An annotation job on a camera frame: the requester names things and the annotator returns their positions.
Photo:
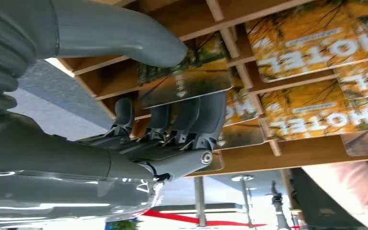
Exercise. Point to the chrome stanchion post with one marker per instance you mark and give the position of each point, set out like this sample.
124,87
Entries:
242,178
200,196

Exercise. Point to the dark metal stand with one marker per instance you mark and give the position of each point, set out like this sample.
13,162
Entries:
277,203

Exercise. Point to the person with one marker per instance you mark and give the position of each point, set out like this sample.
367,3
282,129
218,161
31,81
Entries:
361,184

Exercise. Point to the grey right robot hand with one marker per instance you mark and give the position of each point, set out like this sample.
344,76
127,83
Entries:
60,165

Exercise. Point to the black cabinet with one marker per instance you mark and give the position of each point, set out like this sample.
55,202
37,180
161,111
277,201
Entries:
317,203

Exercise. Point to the wooden card organizer box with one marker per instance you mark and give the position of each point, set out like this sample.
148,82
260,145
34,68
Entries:
298,155

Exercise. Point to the green plant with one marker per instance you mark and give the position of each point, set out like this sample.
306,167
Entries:
123,225

